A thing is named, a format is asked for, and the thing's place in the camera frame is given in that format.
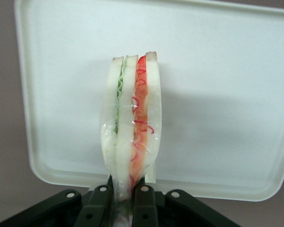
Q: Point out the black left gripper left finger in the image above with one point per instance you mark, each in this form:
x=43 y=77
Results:
x=94 y=210

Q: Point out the triangle sandwich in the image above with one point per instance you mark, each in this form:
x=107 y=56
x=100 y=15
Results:
x=123 y=118

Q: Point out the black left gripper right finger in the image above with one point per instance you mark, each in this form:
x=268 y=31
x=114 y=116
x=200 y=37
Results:
x=144 y=210

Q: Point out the beige plastic tray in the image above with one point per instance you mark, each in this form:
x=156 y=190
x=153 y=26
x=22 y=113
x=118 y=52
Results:
x=203 y=71

